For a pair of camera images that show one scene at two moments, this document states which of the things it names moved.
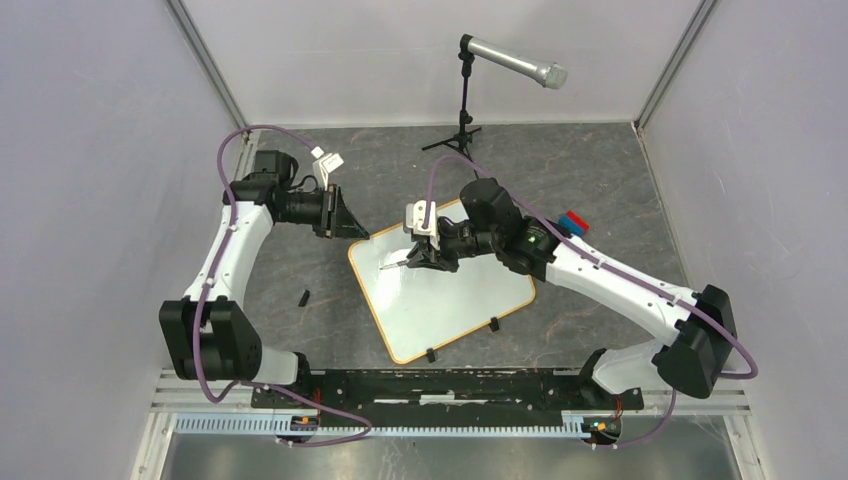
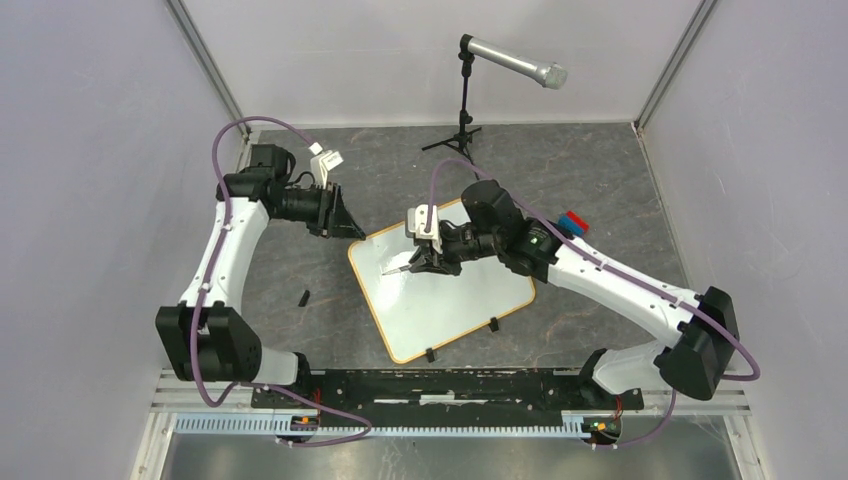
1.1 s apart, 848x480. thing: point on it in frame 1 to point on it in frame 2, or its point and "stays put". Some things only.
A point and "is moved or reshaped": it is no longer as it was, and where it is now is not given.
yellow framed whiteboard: (414, 310) stays put
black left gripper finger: (344, 215) stays put
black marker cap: (304, 299) stays put
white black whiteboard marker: (401, 263) is moved or reshaped
